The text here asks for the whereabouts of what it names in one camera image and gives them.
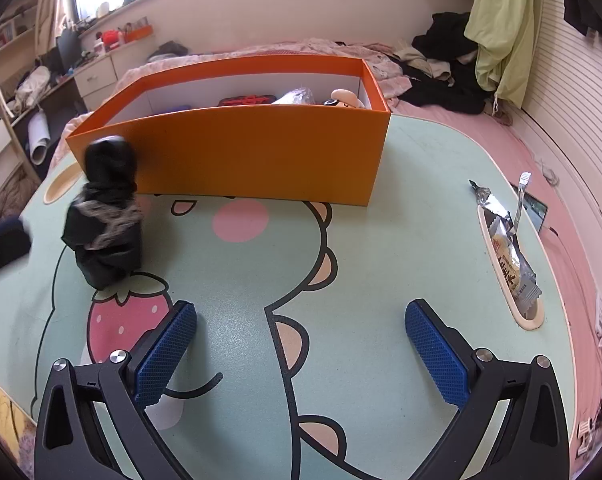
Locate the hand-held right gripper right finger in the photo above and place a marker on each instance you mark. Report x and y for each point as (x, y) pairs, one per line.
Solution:
(436, 350)

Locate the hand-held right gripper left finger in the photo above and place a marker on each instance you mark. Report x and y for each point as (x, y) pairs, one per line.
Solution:
(166, 350)

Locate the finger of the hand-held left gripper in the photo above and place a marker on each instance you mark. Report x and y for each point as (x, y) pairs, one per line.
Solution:
(3, 245)

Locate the black lace cloth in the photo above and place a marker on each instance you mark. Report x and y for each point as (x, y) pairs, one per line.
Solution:
(106, 250)

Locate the orange cardboard box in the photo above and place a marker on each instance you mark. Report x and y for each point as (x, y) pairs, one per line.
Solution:
(261, 155)

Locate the dark red resin block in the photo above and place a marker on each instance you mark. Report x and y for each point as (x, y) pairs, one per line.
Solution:
(246, 100)

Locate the cream toy figure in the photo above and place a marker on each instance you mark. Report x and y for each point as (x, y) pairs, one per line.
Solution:
(343, 96)

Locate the bubble wrap roll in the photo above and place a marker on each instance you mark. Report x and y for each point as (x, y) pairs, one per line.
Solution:
(296, 96)

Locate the green cartoon desktop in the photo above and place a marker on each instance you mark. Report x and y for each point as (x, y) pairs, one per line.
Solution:
(381, 260)

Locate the silver snack packet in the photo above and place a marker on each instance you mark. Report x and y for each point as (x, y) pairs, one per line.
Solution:
(513, 265)

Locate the rolled white paper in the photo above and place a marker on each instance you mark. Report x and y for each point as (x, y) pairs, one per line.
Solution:
(38, 135)

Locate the black smartphone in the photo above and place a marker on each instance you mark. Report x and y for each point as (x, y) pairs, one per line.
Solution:
(536, 212)

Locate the white plastic stick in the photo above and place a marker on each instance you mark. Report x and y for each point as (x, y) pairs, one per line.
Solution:
(523, 180)

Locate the white drawer cabinet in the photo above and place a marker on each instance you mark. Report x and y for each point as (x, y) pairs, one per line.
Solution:
(96, 75)

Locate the black monitor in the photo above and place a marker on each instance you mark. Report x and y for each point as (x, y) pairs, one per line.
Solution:
(68, 50)

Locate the pink bed sheet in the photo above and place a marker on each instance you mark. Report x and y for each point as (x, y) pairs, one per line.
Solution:
(546, 160)

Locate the red container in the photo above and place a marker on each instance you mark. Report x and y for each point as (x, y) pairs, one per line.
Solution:
(112, 38)

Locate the beige curtain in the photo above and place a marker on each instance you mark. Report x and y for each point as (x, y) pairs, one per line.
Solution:
(51, 5)

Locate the orange tray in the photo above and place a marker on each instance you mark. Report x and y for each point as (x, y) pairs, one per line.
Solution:
(140, 34)

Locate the dark grey cloth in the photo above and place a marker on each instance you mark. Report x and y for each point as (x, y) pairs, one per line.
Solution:
(173, 49)

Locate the beige garment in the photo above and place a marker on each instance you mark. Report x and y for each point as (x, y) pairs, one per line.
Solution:
(426, 67)

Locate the black clothes pile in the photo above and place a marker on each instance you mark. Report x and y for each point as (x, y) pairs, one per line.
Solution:
(446, 40)

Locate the pink floral quilt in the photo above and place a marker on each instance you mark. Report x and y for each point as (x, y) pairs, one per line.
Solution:
(291, 50)

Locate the light green hanging cloth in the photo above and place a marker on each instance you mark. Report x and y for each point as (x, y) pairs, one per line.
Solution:
(506, 25)

